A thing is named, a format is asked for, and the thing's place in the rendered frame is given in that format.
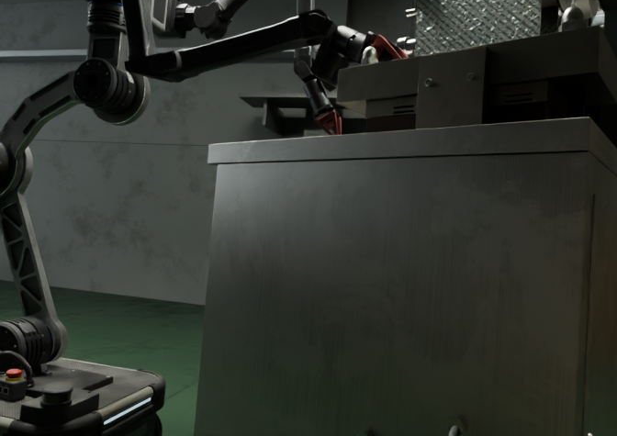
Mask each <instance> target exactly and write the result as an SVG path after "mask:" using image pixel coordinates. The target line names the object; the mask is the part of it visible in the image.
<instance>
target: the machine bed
mask: <svg viewBox="0 0 617 436"><path fill-rule="evenodd" d="M573 151H588V152H589V153H590V154H591V155H592V156H594V157H595V158H596V159H597V160H598V161H599V162H600V163H602V164H603V165H604V166H605V167H606V168H607V169H608V170H609V171H611V172H612V173H613V174H614V175H615V176H616V177H617V148H616V147H615V146H614V145H613V144H612V142H611V141H610V140H609V139H608V138H607V136H606V135H605V134H604V133H603V132H602V131H601V129H600V128H599V127H598V126H597V124H596V123H595V122H594V121H593V120H592V119H591V117H572V118H560V119H547V120H535V121H522V122H509V123H497V124H484V125H471V126H458V127H446V128H433V129H408V130H396V131H383V132H370V133H357V134H345V135H332V136H319V137H306V138H293V139H281V140H257V141H244V142H232V143H219V144H210V145H209V150H208V164H210V165H215V166H218V165H219V164H230V163H257V162H309V161H335V160H362V159H388V158H414V157H441V156H467V155H494V154H520V153H547V152H573Z"/></svg>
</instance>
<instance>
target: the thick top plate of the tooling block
mask: <svg viewBox="0 0 617 436"><path fill-rule="evenodd" d="M482 46H487V47H488V48H489V49H490V50H491V54H490V69H489V85H488V87H494V86H502V85H510V84H525V83H532V82H541V81H549V82H550V83H551V84H552V86H553V87H554V88H555V89H556V90H557V91H558V92H559V93H560V94H561V96H563V97H564V98H565V99H566V101H567V94H568V92H571V91H585V92H586V95H585V106H596V105H608V104H617V59H616V57H615V55H614V53H613V51H612V48H611V45H610V43H609V41H608V40H607V38H606V36H605V34H604V32H603V30H602V28H601V26H600V25H598V26H593V27H587V28H577V29H571V30H566V31H561V32H556V33H550V34H544V35H539V36H533V37H528V38H523V39H513V40H507V41H502V42H496V43H490V44H486V45H480V46H475V47H469V48H463V49H458V50H465V49H471V48H476V47H482ZM449 51H455V50H449ZM449 51H443V52H437V53H432V54H426V55H421V56H416V57H410V58H405V59H399V60H394V61H384V62H379V63H373V64H367V65H362V66H356V67H351V68H346V69H340V70H339V75H338V87H337V99H336V104H339V105H341V106H345V107H347V108H349V109H352V110H353V111H356V112H358V113H360V114H363V115H365V107H366V102H369V101H376V100H385V99H392V98H401V97H408V96H416V95H418V87H419V73H420V59H421V57H422V56H428V55H433V54H439V53H445V52H449Z"/></svg>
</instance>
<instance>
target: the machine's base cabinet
mask: <svg viewBox="0 0 617 436"><path fill-rule="evenodd" d="M455 414H460V415H462V416H464V417H465V418H466V420H467V422H468V429H467V431H466V432H465V433H463V434H462V435H460V436H617V177H616V176H615V175H614V174H613V173H612V172H611V171H609V170H608V169H607V168H606V167H605V166H604V165H603V164H602V163H600V162H599V161H598V160H597V159H596V158H595V157H594V156H592V155H591V154H590V153H589V152H588V151H573V152H547V153H520V154H494V155H467V156H441V157H414V158H388V159H362V160H335V161H309V162H257V163H230V164H219V165H218V171H217V182H216V193H215V203H214V213H213V223H212V233H211V243H210V255H209V265H208V284H207V294H206V304H205V316H204V326H203V336H202V346H201V356H200V366H199V377H198V388H197V398H196V417H195V428H194V436H355V434H356V433H357V432H358V431H360V430H364V429H368V430H370V431H372V432H373V433H374V434H375V436H448V435H449V432H450V431H449V430H448V428H447V420H448V419H449V418H450V417H452V416H453V415H455Z"/></svg>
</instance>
